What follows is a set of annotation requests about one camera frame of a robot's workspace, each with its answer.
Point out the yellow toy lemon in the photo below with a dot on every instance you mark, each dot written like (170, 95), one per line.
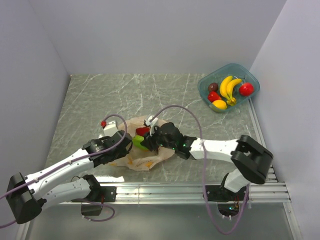
(220, 104)

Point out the blue transparent plastic container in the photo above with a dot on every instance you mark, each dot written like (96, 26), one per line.
(236, 71)

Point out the red toy pepper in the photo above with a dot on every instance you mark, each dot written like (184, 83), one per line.
(142, 131)

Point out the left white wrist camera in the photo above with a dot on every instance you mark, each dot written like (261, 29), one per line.
(109, 128)

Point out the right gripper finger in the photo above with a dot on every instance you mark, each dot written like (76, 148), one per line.
(151, 125)
(148, 143)

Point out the red toy apple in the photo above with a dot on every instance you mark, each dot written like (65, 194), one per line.
(246, 89)

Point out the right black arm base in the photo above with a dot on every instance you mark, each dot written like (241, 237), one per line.
(228, 202)

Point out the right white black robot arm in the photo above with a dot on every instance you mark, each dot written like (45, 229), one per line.
(251, 159)

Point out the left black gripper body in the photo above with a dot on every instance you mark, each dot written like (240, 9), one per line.
(121, 153)

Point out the yellow toy banana bunch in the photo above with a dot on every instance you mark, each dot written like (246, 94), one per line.
(226, 89)

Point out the aluminium mounting rail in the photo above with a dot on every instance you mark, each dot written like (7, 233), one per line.
(148, 206)

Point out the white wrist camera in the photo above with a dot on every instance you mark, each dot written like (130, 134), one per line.
(152, 117)
(109, 128)

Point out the brown toy mangosteen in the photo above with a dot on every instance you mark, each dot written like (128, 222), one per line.
(213, 87)

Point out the red toy strawberry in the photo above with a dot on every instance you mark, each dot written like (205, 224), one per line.
(213, 96)

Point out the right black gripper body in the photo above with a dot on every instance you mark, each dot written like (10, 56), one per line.
(160, 140)

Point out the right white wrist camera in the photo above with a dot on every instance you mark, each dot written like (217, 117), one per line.
(152, 117)

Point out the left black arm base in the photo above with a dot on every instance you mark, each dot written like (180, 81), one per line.
(94, 204)

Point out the translucent printed plastic bag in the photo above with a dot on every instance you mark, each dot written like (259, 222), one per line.
(138, 159)

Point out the green toy pepper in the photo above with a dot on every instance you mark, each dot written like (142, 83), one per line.
(137, 142)

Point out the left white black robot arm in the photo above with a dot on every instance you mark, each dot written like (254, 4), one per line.
(28, 196)

